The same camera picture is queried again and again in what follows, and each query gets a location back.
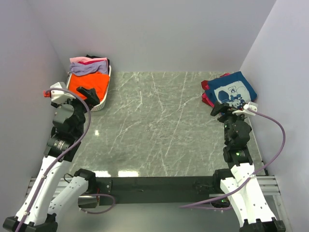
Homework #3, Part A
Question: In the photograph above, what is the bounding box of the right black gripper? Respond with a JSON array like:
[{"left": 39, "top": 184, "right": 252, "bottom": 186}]
[{"left": 211, "top": 100, "right": 248, "bottom": 146}]

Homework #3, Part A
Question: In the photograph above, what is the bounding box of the orange t shirt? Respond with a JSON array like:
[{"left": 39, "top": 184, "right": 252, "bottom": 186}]
[{"left": 68, "top": 72, "right": 110, "bottom": 101}]

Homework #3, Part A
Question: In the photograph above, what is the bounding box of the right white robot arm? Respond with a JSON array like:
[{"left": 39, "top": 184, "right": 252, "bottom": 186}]
[{"left": 211, "top": 102, "right": 286, "bottom": 232}]

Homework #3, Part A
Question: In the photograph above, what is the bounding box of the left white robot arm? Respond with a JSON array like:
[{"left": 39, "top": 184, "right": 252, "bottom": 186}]
[{"left": 3, "top": 83, "right": 100, "bottom": 232}]

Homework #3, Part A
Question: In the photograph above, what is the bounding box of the white perforated basket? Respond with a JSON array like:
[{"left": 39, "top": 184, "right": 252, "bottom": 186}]
[{"left": 66, "top": 65, "right": 111, "bottom": 111}]

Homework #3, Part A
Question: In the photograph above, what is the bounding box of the pink folded shirt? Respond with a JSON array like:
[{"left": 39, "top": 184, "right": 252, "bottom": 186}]
[{"left": 202, "top": 90, "right": 216, "bottom": 108}]

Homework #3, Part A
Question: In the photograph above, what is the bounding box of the blue cartoon print shirt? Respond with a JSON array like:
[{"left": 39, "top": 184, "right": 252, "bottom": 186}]
[{"left": 205, "top": 71, "right": 257, "bottom": 109}]

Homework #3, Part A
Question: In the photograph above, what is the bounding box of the red folded shirt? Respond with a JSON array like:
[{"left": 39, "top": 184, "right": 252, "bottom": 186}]
[{"left": 201, "top": 73, "right": 230, "bottom": 107}]

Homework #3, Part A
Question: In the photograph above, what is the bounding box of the lavender shirt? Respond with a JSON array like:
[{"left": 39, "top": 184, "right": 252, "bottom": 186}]
[{"left": 69, "top": 60, "right": 109, "bottom": 76}]

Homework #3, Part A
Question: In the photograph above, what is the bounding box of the magenta shirt in basket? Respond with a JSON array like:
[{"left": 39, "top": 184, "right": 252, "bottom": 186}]
[{"left": 78, "top": 60, "right": 98, "bottom": 65}]

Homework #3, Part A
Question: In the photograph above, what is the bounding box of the light pink shirt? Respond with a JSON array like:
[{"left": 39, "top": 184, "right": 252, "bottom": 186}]
[{"left": 70, "top": 57, "right": 108, "bottom": 63}]

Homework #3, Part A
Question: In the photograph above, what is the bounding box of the black garment in basket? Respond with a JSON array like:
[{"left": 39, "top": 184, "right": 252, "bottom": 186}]
[{"left": 86, "top": 55, "right": 110, "bottom": 66}]

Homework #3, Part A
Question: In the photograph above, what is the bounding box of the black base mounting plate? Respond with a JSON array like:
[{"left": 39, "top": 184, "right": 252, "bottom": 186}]
[{"left": 97, "top": 176, "right": 223, "bottom": 204}]

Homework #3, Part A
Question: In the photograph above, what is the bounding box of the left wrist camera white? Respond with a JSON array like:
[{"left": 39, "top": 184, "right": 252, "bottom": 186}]
[{"left": 43, "top": 82, "right": 75, "bottom": 104}]

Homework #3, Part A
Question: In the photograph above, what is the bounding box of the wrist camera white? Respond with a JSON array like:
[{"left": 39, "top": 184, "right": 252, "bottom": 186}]
[
  {"left": 232, "top": 101, "right": 258, "bottom": 116},
  {"left": 43, "top": 82, "right": 75, "bottom": 104}
]

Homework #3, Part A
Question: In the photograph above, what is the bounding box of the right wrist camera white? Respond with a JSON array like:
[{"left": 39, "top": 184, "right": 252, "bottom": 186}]
[{"left": 232, "top": 101, "right": 258, "bottom": 116}]

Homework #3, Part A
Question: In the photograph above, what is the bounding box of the aluminium rail frame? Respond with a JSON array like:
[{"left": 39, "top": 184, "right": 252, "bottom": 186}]
[{"left": 25, "top": 176, "right": 294, "bottom": 232}]

